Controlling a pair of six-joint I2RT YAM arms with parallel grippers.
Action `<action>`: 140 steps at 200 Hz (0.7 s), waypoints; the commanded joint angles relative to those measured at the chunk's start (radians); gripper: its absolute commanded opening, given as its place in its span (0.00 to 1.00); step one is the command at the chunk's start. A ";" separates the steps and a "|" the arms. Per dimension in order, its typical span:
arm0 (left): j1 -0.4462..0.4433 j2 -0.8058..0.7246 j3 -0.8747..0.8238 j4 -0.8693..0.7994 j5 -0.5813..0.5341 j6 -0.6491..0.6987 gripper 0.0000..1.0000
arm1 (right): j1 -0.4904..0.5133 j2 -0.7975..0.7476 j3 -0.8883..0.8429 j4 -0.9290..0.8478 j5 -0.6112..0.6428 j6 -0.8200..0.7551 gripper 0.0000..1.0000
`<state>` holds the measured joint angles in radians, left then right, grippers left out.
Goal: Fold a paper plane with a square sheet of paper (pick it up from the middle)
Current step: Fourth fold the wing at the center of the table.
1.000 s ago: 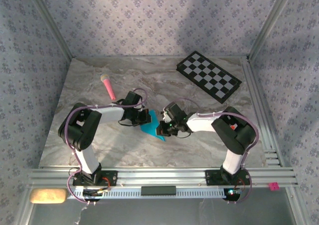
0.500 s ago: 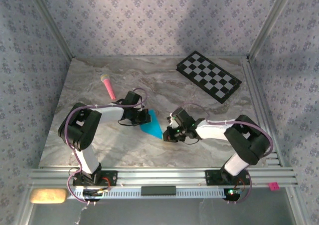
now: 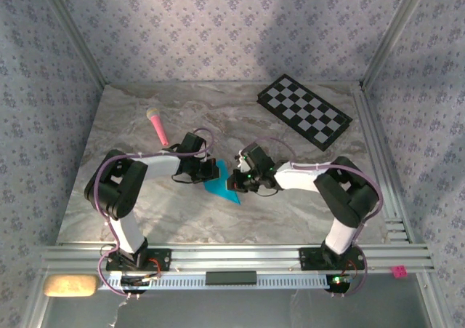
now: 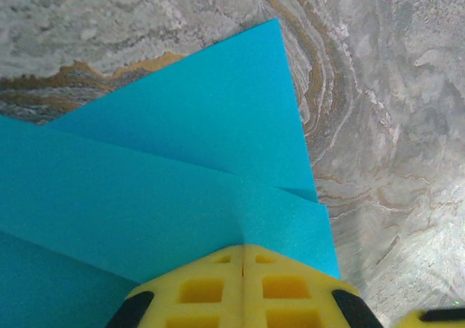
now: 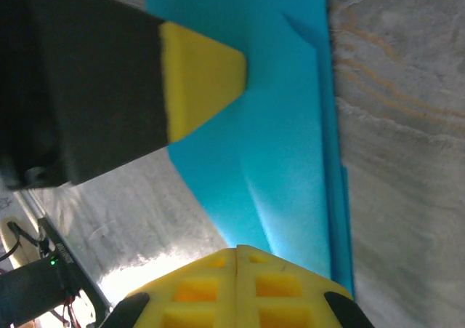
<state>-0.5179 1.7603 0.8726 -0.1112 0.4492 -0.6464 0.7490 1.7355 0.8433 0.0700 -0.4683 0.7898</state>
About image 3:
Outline blue paper sheet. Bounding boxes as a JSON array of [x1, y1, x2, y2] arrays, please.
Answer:
[[202, 159, 243, 207]]

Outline pink toy microphone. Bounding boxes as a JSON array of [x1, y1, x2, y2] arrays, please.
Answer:
[[145, 108, 170, 147]]

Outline black white chessboard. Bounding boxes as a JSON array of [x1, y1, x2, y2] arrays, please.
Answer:
[[256, 73, 354, 152]]

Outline black round controller board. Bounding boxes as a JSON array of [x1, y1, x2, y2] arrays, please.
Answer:
[[120, 275, 150, 295], [325, 273, 352, 294]]

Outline tan sponge block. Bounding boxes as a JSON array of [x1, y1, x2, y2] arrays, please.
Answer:
[[42, 273, 100, 298]]

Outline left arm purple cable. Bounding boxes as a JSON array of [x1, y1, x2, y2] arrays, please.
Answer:
[[93, 127, 217, 300]]

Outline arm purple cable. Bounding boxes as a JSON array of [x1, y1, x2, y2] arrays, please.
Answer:
[[93, 127, 217, 300], [252, 137, 384, 299]]

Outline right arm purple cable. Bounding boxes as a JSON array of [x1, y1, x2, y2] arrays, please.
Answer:
[[252, 137, 384, 299]]

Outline long aluminium base rail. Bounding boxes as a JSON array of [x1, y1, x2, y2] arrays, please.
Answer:
[[39, 243, 436, 275]]

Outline black box on duct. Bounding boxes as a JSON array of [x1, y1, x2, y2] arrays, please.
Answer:
[[205, 271, 258, 286]]

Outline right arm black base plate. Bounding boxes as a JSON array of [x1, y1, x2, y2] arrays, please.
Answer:
[[299, 247, 366, 271]]

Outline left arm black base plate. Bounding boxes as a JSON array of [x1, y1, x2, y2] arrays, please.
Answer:
[[105, 248, 172, 272]]

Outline white slotted cable duct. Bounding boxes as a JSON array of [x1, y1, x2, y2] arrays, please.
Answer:
[[97, 272, 330, 291]]

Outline aluminium side rail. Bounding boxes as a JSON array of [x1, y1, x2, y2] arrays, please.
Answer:
[[350, 86, 416, 244]]

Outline aluminium frame post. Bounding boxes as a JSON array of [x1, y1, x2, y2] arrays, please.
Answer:
[[36, 0, 110, 87], [20, 275, 50, 328], [360, 0, 434, 88], [416, 272, 450, 328]]

